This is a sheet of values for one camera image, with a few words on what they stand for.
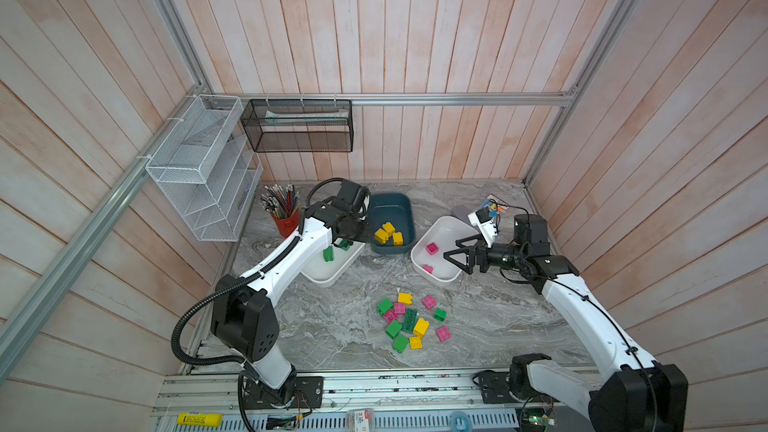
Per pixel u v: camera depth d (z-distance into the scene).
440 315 0.85
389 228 1.03
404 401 0.73
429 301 0.88
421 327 0.82
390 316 0.85
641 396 0.38
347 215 0.63
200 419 0.69
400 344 0.82
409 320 0.84
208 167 0.72
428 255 0.98
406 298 0.88
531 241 0.61
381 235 1.01
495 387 0.73
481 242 0.68
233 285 0.44
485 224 0.68
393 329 0.82
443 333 0.82
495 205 1.11
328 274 0.90
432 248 0.98
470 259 0.67
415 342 0.81
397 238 1.01
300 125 1.06
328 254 0.96
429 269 0.92
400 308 0.86
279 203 0.95
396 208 1.11
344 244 1.00
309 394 0.73
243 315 0.43
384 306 0.87
